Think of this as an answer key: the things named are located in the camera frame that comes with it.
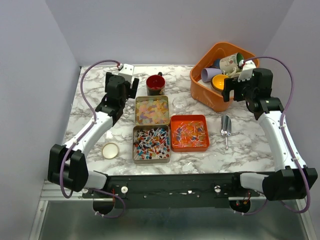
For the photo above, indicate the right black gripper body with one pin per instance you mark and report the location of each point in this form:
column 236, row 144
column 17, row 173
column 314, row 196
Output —
column 245, row 91

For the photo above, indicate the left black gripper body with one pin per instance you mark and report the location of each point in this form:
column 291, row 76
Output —
column 127, row 87

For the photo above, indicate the silver metal scoop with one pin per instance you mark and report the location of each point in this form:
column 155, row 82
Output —
column 226, row 128

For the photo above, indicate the clear glass jar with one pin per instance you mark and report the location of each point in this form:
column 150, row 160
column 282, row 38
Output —
column 179, row 103

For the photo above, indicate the gold tin of lollipops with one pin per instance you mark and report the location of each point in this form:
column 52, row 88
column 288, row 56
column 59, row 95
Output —
column 151, row 144

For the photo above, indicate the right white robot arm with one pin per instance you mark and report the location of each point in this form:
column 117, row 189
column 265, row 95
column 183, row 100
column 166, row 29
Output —
column 292, row 178

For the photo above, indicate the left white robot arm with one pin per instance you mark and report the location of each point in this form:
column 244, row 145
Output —
column 67, row 163

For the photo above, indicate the gold tin of jelly candies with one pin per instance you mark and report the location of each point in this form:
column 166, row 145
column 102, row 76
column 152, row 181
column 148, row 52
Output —
column 152, row 110

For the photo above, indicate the orange tray of candies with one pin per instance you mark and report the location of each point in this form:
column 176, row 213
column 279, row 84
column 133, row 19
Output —
column 189, row 133

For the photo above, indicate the yellow and brown bowl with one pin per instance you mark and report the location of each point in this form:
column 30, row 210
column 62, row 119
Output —
column 218, row 82

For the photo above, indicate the floral white mug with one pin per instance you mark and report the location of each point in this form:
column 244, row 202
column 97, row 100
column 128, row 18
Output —
column 230, row 65

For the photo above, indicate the blue cup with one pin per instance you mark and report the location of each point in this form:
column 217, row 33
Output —
column 216, row 63

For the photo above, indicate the red and black mug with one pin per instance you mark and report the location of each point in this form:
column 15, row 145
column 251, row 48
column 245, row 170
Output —
column 155, row 85

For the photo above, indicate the lavender cup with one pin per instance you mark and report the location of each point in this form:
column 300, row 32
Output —
column 208, row 73

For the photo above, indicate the orange plastic bin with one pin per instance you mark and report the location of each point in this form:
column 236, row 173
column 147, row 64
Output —
column 207, row 95

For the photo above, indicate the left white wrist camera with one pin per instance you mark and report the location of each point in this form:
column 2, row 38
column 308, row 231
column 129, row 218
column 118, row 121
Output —
column 127, row 72

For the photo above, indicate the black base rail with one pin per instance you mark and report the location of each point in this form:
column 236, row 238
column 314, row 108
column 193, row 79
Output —
column 177, row 190

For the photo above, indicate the aluminium frame rail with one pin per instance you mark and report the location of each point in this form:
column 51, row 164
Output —
column 50, row 192

